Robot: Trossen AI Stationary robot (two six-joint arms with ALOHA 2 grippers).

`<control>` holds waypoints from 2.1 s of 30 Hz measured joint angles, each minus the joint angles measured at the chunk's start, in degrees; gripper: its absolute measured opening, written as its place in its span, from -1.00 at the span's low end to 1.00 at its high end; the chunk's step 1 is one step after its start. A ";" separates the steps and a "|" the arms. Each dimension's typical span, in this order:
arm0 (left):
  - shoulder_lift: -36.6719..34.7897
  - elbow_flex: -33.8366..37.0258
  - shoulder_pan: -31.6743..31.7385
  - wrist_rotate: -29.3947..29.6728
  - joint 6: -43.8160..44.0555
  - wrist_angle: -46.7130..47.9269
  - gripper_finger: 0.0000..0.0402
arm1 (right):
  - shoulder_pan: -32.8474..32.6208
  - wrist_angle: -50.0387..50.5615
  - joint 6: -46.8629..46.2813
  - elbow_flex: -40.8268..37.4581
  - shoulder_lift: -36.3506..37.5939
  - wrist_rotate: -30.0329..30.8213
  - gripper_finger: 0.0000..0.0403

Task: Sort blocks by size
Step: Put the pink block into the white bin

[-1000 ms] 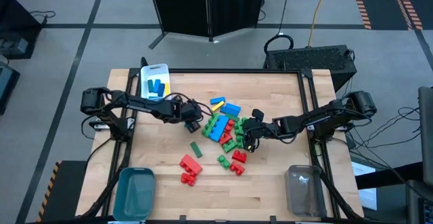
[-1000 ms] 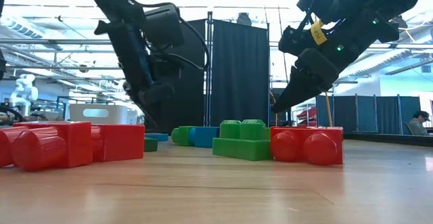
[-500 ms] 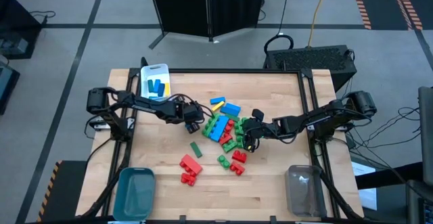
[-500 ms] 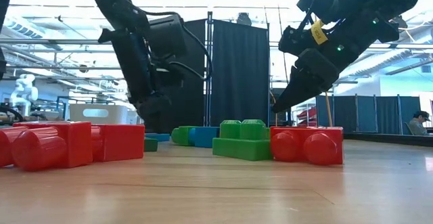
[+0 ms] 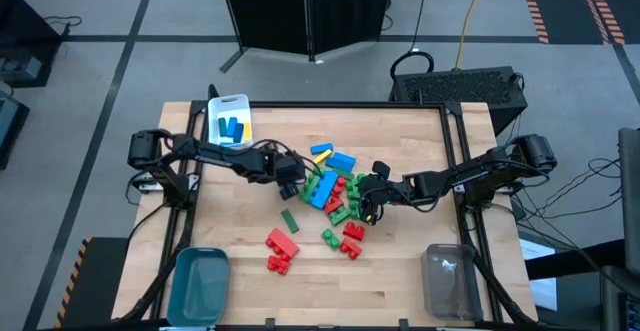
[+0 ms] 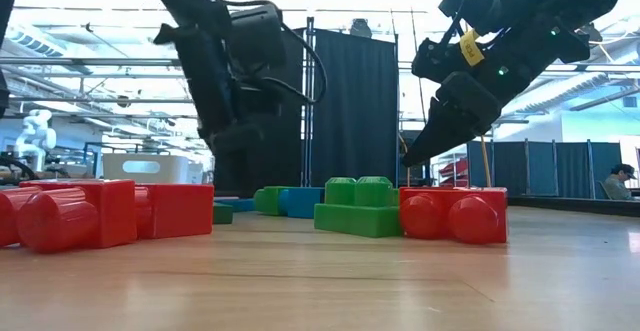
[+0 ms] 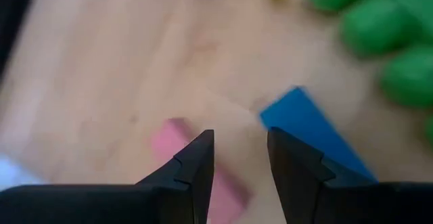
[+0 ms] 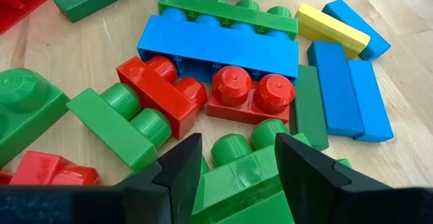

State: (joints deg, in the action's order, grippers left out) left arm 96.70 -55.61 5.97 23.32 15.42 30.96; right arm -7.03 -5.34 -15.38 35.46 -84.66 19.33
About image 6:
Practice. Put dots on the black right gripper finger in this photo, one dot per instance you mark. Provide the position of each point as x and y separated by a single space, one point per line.
440 141

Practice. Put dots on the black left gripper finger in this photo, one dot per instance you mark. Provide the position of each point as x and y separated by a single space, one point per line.
240 176

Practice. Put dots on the blue block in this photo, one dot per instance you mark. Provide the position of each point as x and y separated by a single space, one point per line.
240 204

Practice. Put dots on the dark green block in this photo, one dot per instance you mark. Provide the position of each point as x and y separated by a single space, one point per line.
222 214

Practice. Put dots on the large blue stud brick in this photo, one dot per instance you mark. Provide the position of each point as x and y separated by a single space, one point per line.
302 202

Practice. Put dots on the large red stud brick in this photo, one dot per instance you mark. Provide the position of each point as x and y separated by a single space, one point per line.
180 211

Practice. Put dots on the small red stud brick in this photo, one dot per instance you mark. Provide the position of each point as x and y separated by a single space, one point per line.
100 211
472 221

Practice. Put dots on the small green stud brick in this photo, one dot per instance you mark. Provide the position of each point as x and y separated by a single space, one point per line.
360 221

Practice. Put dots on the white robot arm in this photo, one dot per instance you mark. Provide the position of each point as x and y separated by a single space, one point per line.
35 136

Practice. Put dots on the white plastic bin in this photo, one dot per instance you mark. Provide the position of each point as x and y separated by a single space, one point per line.
170 168

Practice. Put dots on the black curtain partition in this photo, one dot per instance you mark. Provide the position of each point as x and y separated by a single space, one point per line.
355 111

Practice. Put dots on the blue partition screen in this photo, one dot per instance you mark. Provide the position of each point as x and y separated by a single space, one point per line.
540 168

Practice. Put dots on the person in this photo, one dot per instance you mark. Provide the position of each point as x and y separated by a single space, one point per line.
617 186

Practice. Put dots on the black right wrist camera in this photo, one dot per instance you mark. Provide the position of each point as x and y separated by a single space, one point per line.
482 1

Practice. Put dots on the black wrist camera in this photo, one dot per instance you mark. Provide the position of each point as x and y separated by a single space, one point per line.
257 36
482 1

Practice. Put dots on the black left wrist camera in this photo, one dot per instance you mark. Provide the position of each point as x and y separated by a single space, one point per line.
257 36

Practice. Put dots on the black metal table frame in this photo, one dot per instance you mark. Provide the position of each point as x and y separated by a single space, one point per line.
575 206

